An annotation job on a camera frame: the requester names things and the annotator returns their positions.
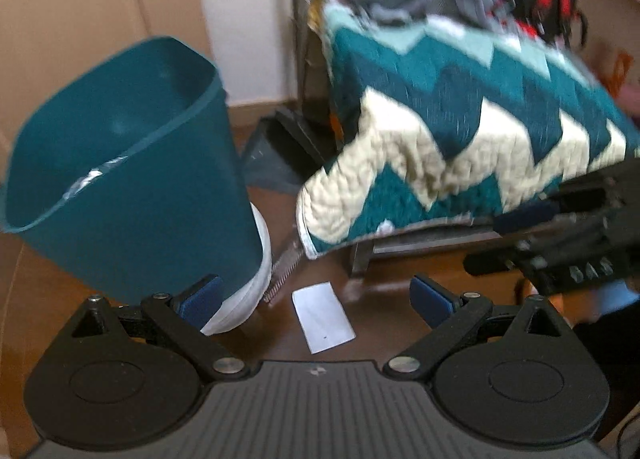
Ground teal plastic trash bin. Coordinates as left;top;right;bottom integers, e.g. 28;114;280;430
1;36;271;335

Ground black metal poles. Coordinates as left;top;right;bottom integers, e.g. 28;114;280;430
290;0;321;112

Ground black dustpan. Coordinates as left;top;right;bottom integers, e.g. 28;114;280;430
241;108;337;196

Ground white paper sheet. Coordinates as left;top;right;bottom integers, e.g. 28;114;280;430
292;283;356;355

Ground teal white zigzag quilt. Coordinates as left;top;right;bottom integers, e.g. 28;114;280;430
296;0;639;259

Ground beige wooden door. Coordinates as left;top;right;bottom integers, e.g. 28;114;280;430
0;0;214;150

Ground pink furniture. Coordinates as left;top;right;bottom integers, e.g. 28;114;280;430
579;0;639;115

